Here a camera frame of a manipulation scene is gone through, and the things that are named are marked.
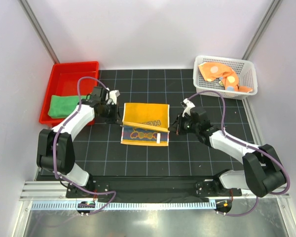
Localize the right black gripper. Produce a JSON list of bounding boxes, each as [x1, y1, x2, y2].
[[169, 113, 199, 135]]

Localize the blue yellow patterned towel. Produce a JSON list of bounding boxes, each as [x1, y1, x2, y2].
[[121, 103, 170, 147]]

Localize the green microfiber towel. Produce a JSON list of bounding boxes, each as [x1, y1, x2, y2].
[[48, 95, 79, 119]]

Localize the orange towel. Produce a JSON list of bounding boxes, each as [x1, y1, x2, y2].
[[198, 62, 253, 93]]

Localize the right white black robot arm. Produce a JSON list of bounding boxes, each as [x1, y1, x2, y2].
[[169, 107, 290, 198]]

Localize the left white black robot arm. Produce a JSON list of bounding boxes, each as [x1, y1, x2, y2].
[[37, 86, 122, 198]]

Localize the black grid mat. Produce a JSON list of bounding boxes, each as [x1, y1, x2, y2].
[[73, 69, 255, 176]]

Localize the red plastic tray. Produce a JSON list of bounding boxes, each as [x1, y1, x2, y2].
[[39, 61, 99, 127]]

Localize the white perforated plastic basket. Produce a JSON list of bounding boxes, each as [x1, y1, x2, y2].
[[193, 55, 258, 100]]

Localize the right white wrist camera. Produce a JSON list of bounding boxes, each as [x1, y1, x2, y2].
[[181, 98, 195, 118]]

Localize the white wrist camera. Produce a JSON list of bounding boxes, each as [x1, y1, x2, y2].
[[107, 90, 120, 105], [181, 98, 195, 118]]

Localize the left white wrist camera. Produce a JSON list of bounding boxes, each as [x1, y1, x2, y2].
[[107, 90, 120, 105]]

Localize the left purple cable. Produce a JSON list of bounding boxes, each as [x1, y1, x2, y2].
[[53, 77, 116, 228]]

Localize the aluminium frame rail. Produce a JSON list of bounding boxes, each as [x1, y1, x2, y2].
[[19, 181, 290, 201]]

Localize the slotted grey cable duct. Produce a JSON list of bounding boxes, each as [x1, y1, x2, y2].
[[31, 199, 216, 211]]

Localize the left aluminium corner post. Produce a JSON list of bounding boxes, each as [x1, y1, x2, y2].
[[18, 0, 60, 64]]

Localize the aluminium corner post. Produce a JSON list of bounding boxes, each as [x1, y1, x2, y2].
[[242, 0, 283, 60], [18, 0, 60, 64]]

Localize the right aluminium corner post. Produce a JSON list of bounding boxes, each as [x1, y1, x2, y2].
[[242, 0, 283, 60]]

